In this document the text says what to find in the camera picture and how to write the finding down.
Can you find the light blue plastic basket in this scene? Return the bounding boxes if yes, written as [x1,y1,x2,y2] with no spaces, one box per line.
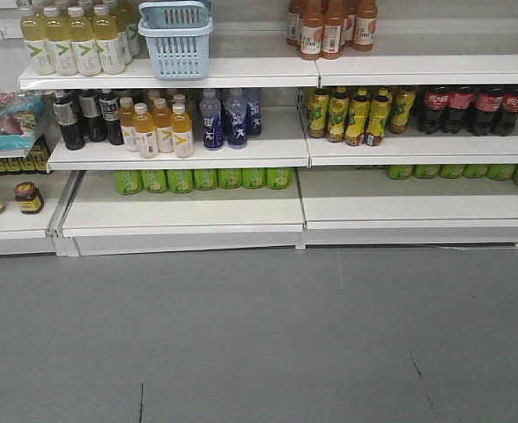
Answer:
[138,1,214,80]

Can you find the blue sports drink bottle right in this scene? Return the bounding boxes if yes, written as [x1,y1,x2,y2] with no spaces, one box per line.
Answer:
[225,88,247,149]

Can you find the blue sports drink bottle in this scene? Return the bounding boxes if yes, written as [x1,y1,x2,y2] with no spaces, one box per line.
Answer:
[225,88,247,149]
[200,88,224,150]

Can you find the blue sports drink bottle left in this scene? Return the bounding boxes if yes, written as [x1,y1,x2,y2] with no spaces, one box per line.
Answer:
[200,88,224,150]

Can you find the orange juice bottle front-right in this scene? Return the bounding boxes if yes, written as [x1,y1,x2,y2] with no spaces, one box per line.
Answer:
[171,103,194,158]

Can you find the orange juice bottle front-left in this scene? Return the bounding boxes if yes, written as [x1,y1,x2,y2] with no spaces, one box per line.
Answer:
[134,103,159,159]

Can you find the orange C100 bottle front-left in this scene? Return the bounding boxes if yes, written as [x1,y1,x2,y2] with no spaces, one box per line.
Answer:
[300,0,324,61]

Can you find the white metal shelving unit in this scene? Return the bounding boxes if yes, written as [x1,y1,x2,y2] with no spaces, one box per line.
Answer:
[0,1,518,256]

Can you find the orange C100 bottle front-right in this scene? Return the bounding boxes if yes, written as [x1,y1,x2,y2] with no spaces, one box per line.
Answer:
[322,0,344,60]

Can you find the orange C100 bottle back-right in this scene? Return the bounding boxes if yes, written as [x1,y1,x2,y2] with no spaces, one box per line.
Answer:
[352,0,379,51]

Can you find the black tea bottle front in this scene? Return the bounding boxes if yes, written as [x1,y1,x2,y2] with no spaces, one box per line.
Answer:
[53,90,85,151]

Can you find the dark sauce jar red lid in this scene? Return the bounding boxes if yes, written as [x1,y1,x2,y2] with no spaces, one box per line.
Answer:
[13,182,44,214]

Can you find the pale yellow drink bottle front-right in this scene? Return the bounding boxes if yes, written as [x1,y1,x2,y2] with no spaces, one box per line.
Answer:
[92,4,125,75]

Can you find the pale yellow drink bottle front-left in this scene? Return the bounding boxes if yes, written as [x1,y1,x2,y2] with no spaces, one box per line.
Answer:
[43,6,78,77]

